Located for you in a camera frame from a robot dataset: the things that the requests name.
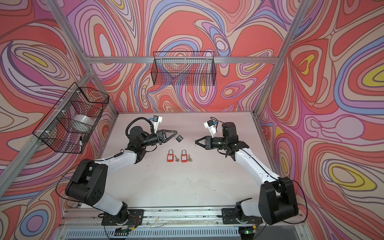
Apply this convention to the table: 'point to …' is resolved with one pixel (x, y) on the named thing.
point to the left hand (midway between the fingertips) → (177, 135)
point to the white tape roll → (83, 120)
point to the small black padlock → (178, 138)
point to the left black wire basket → (69, 124)
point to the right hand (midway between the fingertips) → (197, 145)
